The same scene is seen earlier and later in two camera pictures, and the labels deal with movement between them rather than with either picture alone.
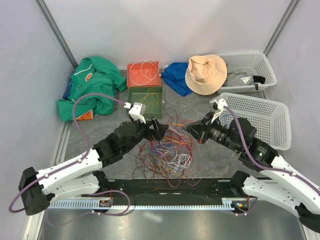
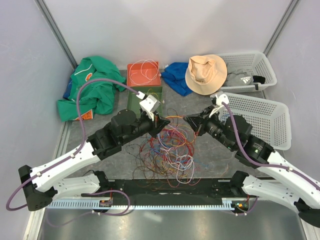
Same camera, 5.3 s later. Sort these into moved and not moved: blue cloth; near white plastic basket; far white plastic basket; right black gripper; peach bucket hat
Moved: right black gripper
Not moved: peach bucket hat; near white plastic basket; blue cloth; far white plastic basket
